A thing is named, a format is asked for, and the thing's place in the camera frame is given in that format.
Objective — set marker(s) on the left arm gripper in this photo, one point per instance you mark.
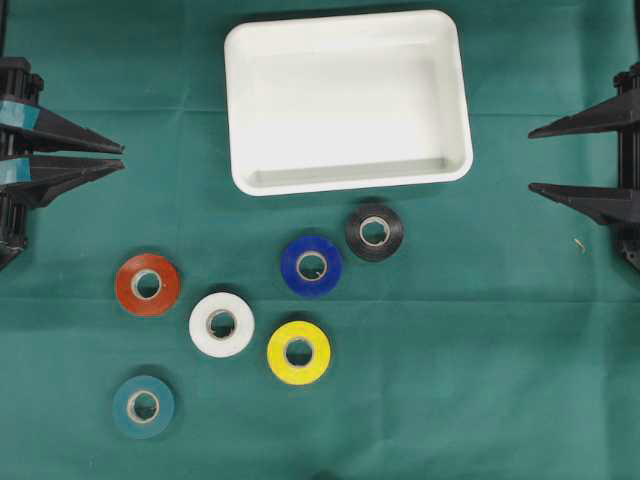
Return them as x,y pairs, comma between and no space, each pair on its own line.
27,181

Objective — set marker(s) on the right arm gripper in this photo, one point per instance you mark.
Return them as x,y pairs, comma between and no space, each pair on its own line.
606,206

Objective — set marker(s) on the red tape roll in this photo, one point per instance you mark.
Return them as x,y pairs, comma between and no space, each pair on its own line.
128,276

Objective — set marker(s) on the white tape roll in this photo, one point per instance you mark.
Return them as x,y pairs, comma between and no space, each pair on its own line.
201,331

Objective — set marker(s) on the black tape roll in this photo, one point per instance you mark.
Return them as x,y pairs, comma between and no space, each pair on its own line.
374,213

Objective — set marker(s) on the yellow tape roll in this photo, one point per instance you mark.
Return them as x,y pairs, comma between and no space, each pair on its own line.
299,375

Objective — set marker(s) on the teal tape roll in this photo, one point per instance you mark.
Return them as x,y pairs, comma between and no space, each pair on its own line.
143,407

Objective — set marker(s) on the blue tape roll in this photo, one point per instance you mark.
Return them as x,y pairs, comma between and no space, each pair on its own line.
311,245

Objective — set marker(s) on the small tan debris scrap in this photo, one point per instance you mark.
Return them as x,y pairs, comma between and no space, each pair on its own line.
580,245

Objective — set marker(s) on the green table cloth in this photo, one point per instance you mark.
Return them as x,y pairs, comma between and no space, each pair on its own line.
487,347

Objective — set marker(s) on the white rectangular plastic tray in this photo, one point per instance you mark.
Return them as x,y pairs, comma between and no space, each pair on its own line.
346,102

